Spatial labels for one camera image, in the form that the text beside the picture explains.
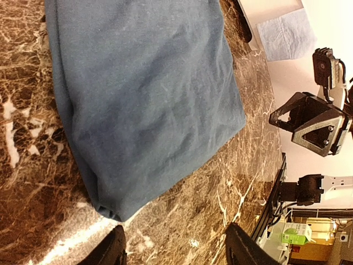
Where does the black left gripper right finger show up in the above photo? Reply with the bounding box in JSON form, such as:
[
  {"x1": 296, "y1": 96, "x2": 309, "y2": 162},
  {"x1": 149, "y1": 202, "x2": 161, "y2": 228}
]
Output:
[{"x1": 225, "y1": 222, "x2": 278, "y2": 265}]

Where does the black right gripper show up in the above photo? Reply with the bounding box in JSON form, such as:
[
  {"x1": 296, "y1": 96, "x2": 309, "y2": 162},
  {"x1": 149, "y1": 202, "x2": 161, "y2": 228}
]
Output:
[{"x1": 269, "y1": 84, "x2": 352, "y2": 157}]

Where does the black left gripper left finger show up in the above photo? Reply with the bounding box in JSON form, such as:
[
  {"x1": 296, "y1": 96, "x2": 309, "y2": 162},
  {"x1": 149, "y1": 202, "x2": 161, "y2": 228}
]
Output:
[{"x1": 78, "y1": 225, "x2": 127, "y2": 265}]

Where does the blue garment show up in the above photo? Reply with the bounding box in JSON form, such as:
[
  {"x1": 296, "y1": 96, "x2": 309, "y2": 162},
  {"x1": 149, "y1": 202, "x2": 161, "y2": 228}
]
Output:
[{"x1": 45, "y1": 1, "x2": 246, "y2": 222}]

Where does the green white cardboard box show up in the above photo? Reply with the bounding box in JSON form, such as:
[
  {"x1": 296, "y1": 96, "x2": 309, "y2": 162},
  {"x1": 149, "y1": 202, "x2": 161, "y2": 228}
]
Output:
[{"x1": 281, "y1": 222, "x2": 312, "y2": 245}]

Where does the light blue cloth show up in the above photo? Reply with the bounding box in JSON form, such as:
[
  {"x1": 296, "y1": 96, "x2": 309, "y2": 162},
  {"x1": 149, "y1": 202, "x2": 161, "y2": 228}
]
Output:
[{"x1": 256, "y1": 8, "x2": 317, "y2": 61}]

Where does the black front rail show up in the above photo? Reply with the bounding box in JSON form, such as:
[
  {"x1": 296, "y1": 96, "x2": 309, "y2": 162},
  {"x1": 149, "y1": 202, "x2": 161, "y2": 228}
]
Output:
[{"x1": 251, "y1": 152, "x2": 286, "y2": 241}]

